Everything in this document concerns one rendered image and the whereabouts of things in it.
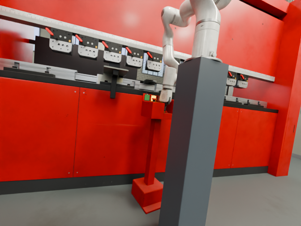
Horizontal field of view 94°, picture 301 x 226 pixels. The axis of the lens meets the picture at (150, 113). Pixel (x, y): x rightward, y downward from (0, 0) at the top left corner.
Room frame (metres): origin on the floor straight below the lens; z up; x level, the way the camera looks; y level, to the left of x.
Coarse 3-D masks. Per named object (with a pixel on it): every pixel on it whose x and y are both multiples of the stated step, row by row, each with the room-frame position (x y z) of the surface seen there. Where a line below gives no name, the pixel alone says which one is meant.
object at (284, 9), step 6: (246, 0) 1.85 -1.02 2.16; (252, 0) 1.84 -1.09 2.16; (258, 0) 1.83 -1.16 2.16; (264, 0) 1.83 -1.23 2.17; (270, 0) 1.87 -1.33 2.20; (276, 0) 1.90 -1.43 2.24; (282, 0) 1.94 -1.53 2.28; (258, 6) 1.92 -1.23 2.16; (264, 6) 1.91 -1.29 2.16; (270, 6) 1.90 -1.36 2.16; (276, 6) 1.91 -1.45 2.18; (282, 6) 1.94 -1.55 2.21; (288, 6) 1.98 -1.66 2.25; (270, 12) 2.00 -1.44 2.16; (276, 12) 1.99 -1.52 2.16; (282, 12) 1.97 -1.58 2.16
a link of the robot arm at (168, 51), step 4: (168, 44) 1.16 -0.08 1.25; (164, 48) 1.16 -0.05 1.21; (168, 48) 1.15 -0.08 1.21; (172, 48) 1.16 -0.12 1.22; (164, 52) 1.15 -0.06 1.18; (168, 52) 1.13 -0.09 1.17; (172, 52) 1.15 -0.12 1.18; (164, 56) 1.14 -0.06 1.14; (168, 56) 1.12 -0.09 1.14; (172, 56) 1.13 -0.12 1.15; (164, 60) 1.14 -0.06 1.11; (168, 60) 1.12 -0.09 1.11; (172, 60) 1.13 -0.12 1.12; (168, 64) 1.15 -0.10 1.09; (172, 64) 1.14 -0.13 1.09; (176, 64) 1.14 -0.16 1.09; (176, 68) 1.15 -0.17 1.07; (176, 72) 1.16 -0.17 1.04
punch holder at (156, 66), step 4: (152, 52) 1.40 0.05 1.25; (148, 56) 1.39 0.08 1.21; (152, 56) 1.40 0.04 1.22; (156, 56) 1.42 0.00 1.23; (160, 56) 1.44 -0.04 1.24; (148, 60) 1.39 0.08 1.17; (156, 60) 1.42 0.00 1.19; (160, 60) 1.43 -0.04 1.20; (148, 64) 1.39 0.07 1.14; (152, 64) 1.40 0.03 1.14; (156, 64) 1.42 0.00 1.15; (160, 64) 1.43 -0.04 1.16; (148, 68) 1.39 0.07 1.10; (152, 68) 1.41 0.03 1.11; (156, 68) 1.42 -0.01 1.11; (160, 68) 1.43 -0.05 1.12
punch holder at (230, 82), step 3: (231, 72) 1.74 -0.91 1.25; (234, 72) 1.76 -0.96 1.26; (228, 75) 1.73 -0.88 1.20; (234, 75) 1.76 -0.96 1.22; (228, 78) 1.73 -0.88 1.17; (231, 78) 1.74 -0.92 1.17; (234, 78) 1.76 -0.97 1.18; (228, 81) 1.73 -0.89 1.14; (231, 81) 1.74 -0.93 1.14; (234, 81) 1.76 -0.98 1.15; (228, 84) 1.73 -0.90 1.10; (231, 84) 1.75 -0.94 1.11; (234, 84) 1.76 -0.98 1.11
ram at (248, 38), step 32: (0, 0) 1.03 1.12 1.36; (32, 0) 1.09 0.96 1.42; (64, 0) 1.15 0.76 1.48; (96, 0) 1.23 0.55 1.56; (128, 0) 1.31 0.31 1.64; (160, 0) 1.41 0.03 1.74; (128, 32) 1.32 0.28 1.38; (160, 32) 1.42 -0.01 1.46; (192, 32) 1.54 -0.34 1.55; (224, 32) 1.68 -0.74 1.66; (256, 32) 1.84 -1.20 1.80; (256, 64) 1.87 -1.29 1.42
